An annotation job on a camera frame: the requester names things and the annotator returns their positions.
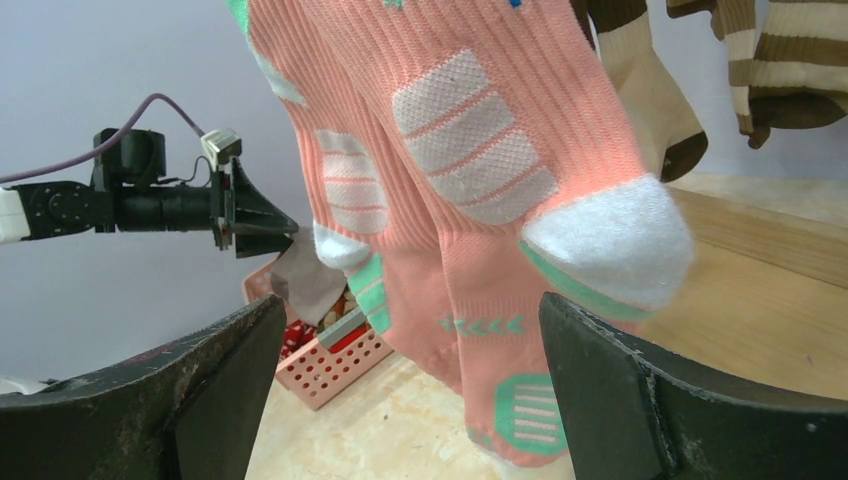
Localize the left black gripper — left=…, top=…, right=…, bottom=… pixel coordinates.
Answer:
left=210, top=158, right=300, bottom=259

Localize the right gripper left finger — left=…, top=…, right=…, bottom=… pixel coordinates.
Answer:
left=1, top=295, right=286, bottom=479

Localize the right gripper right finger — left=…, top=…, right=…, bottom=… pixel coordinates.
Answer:
left=539, top=293, right=847, bottom=480

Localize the grey brown sock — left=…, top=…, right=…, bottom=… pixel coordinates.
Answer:
left=270, top=227, right=347, bottom=327

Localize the pink patterned sock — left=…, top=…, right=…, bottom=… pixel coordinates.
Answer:
left=303, top=1, right=694, bottom=468
left=228, top=1, right=462, bottom=392

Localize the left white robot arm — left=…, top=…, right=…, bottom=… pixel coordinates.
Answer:
left=1, top=129, right=299, bottom=258

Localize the wooden hanger stand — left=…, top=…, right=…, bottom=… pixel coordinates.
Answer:
left=642, top=174, right=847, bottom=399

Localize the red patterned sock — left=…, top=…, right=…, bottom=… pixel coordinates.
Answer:
left=280, top=290, right=369, bottom=359

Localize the pink plastic basket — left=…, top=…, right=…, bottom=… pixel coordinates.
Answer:
left=241, top=258, right=395, bottom=412

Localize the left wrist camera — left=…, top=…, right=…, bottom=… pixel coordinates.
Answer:
left=200, top=128, right=242, bottom=171

